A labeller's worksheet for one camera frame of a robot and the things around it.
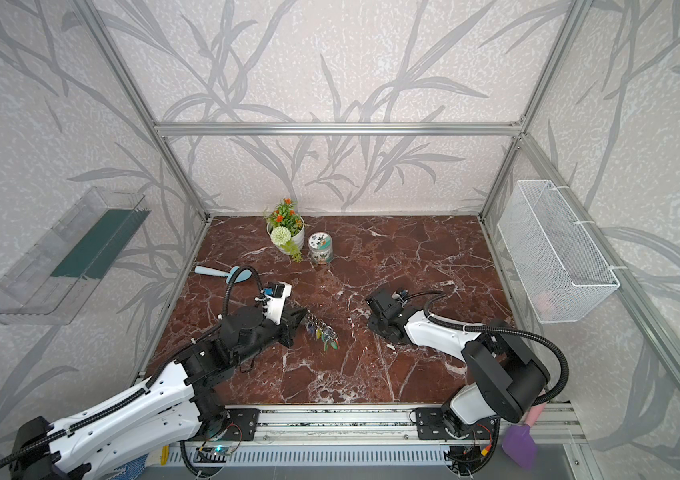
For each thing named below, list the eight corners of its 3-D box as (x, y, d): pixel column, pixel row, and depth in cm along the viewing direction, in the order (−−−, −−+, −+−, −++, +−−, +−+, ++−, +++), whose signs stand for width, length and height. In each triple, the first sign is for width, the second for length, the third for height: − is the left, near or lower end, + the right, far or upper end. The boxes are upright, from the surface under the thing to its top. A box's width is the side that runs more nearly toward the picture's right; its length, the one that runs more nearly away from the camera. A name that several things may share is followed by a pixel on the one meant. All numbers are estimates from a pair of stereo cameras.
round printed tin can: (309, 264, 107) (306, 250, 101) (312, 246, 113) (309, 232, 106) (332, 264, 107) (330, 250, 101) (333, 246, 113) (331, 232, 106)
